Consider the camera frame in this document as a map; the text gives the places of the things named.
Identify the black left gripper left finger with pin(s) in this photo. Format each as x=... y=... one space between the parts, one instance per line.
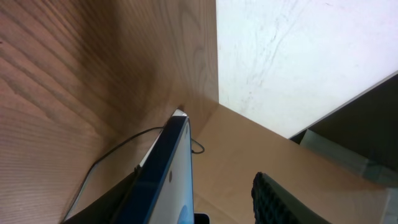
x=102 y=210

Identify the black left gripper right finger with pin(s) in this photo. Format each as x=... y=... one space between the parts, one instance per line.
x=272 y=204

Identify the blue Galaxy smartphone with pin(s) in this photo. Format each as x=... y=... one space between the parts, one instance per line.
x=163 y=192

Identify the white charger plug adapter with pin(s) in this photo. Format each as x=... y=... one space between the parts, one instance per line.
x=179 y=112

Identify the brown cardboard side panel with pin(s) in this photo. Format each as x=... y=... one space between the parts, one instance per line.
x=236 y=149

